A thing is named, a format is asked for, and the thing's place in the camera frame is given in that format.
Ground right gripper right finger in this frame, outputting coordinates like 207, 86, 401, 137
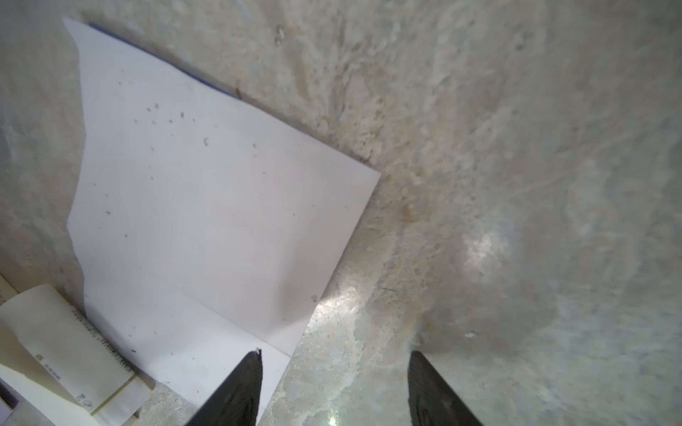
408, 351, 482, 426

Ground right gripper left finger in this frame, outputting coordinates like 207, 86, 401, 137
186, 349, 263, 426

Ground white glue stick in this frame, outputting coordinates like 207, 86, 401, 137
1, 284, 151, 425

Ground cream envelope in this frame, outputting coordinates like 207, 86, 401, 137
1, 279, 98, 425

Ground white paper sheet underneath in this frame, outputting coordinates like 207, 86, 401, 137
64, 19, 379, 406

